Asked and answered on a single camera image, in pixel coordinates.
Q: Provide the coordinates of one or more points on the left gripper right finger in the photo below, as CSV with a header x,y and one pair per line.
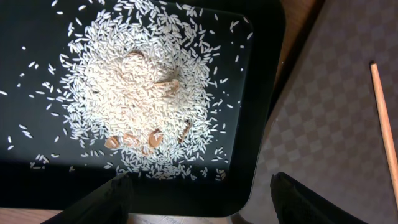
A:
x,y
295,203

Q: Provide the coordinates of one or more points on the wooden chopstick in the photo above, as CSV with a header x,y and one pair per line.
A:
x,y
387,137

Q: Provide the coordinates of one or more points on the brown serving tray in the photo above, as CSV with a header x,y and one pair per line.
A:
x,y
325,131

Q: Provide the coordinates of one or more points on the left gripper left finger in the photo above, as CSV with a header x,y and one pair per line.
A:
x,y
108,204

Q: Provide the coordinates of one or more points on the rice leftovers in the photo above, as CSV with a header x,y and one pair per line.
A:
x,y
153,88

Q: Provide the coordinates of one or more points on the black tray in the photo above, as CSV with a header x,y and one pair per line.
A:
x,y
37,186

